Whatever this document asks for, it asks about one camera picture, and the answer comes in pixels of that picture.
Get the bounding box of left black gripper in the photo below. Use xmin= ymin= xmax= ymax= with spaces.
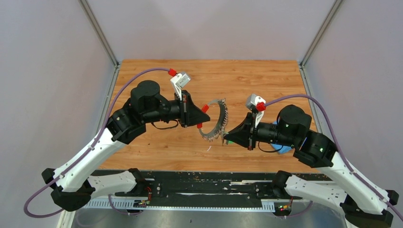
xmin=143 ymin=89 xmax=210 ymax=127

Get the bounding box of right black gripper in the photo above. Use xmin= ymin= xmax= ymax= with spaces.
xmin=223 ymin=112 xmax=297 ymax=151

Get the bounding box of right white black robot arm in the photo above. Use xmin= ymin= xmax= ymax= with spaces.
xmin=225 ymin=105 xmax=399 ymax=228

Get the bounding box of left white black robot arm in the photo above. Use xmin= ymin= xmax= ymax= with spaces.
xmin=42 ymin=80 xmax=210 ymax=211

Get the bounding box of blue patterned pouch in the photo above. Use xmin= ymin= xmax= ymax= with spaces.
xmin=269 ymin=119 xmax=309 ymax=154

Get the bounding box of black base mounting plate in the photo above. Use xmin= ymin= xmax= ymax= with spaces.
xmin=114 ymin=171 xmax=304 ymax=209

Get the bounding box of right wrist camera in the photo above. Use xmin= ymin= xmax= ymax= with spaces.
xmin=245 ymin=94 xmax=266 ymax=128

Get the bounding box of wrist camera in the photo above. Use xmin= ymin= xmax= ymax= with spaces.
xmin=170 ymin=72 xmax=191 ymax=100
xmin=245 ymin=94 xmax=266 ymax=128

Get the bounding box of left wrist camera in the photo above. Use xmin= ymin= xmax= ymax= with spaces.
xmin=170 ymin=72 xmax=191 ymax=100

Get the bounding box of white slotted cable duct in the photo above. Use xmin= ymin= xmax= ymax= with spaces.
xmin=85 ymin=200 xmax=276 ymax=212

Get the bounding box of aluminium frame rail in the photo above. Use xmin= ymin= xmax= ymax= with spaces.
xmin=67 ymin=177 xmax=355 ymax=203

